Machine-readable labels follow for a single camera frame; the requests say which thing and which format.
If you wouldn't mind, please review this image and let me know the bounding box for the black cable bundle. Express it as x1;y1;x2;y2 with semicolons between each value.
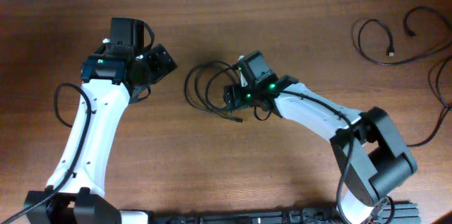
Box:
183;60;244;124

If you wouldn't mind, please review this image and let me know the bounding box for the black usb cable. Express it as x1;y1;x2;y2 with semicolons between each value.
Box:
351;6;452;67
405;56;452;148

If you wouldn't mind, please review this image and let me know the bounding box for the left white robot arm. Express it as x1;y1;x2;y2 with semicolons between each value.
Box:
23;18;177;223

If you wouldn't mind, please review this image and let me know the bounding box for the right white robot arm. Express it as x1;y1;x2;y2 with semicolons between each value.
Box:
223;51;418;223

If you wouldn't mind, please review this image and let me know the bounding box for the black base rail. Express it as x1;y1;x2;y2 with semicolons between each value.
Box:
119;202;421;224

